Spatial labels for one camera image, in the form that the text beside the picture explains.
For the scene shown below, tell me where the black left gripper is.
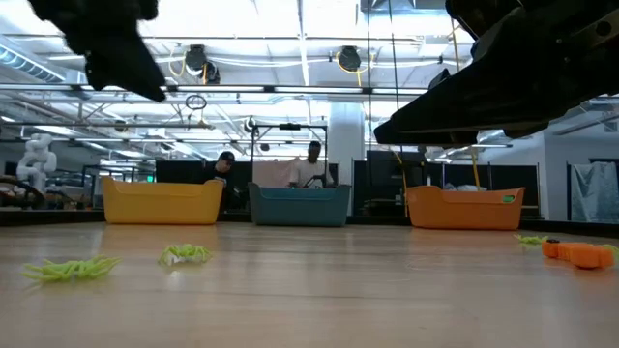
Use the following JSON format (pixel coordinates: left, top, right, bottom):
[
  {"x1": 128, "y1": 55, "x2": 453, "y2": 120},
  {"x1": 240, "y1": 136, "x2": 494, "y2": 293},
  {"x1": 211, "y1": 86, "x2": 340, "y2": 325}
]
[{"x1": 26, "y1": 0, "x2": 168, "y2": 103}]

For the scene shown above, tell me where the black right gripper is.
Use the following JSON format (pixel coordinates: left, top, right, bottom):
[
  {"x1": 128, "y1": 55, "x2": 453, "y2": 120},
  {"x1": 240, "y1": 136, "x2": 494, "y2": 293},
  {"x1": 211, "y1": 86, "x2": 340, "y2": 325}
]
[{"x1": 373, "y1": 0, "x2": 619, "y2": 146}]

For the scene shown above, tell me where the black partition panel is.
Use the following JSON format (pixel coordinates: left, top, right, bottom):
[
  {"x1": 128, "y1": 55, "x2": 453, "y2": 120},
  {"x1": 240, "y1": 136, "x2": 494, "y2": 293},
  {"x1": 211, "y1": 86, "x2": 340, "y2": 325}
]
[
  {"x1": 154, "y1": 159, "x2": 252, "y2": 214},
  {"x1": 352, "y1": 150, "x2": 542, "y2": 218}
]

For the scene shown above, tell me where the orange plastic bin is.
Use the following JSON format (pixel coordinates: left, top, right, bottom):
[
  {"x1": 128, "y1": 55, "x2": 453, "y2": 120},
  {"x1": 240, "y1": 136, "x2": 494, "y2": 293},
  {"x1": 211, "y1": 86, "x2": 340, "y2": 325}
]
[{"x1": 404, "y1": 186, "x2": 526, "y2": 231}]

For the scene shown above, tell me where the person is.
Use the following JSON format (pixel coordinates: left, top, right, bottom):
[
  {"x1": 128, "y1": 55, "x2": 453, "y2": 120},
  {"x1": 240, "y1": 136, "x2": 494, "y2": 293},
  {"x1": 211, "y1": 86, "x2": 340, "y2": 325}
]
[
  {"x1": 200, "y1": 151, "x2": 243, "y2": 214},
  {"x1": 288, "y1": 140, "x2": 336, "y2": 189}
]

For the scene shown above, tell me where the yellow plastic bin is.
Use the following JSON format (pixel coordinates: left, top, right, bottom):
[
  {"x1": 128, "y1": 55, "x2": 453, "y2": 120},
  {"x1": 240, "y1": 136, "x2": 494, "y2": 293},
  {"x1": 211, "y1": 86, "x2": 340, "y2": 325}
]
[{"x1": 101, "y1": 176, "x2": 225, "y2": 226}]

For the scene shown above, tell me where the grey cover sheet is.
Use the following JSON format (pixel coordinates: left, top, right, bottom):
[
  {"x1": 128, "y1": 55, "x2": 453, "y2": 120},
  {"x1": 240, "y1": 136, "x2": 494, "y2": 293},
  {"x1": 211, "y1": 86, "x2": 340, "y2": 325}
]
[{"x1": 570, "y1": 160, "x2": 619, "y2": 223}]

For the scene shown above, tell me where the pink cloth backdrop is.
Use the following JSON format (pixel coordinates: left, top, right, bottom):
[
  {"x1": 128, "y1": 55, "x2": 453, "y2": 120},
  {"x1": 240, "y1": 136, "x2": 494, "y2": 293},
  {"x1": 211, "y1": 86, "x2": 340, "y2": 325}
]
[{"x1": 252, "y1": 158, "x2": 299, "y2": 189}]

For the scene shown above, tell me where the teal plastic bin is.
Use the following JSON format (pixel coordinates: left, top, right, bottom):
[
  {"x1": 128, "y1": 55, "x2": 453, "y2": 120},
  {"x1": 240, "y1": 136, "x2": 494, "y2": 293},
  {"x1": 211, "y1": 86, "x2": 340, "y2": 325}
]
[{"x1": 248, "y1": 182, "x2": 353, "y2": 227}]

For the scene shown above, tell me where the black ceiling cable reel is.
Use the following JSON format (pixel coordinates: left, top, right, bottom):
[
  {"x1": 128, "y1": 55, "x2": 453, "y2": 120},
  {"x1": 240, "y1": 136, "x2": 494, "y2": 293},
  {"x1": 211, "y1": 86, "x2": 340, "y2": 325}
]
[
  {"x1": 185, "y1": 43, "x2": 221, "y2": 86},
  {"x1": 337, "y1": 45, "x2": 363, "y2": 73}
]

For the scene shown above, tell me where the yellow hanging cable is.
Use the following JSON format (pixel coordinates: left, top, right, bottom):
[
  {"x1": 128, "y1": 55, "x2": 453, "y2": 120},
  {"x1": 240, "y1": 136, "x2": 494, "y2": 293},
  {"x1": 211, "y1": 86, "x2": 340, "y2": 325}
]
[{"x1": 449, "y1": 18, "x2": 483, "y2": 189}]

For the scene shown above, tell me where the black workstation frame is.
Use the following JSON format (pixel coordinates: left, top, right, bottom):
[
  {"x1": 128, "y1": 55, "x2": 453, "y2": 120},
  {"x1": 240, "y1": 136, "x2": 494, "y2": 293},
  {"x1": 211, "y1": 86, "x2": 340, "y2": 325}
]
[{"x1": 250, "y1": 123, "x2": 329, "y2": 188}]

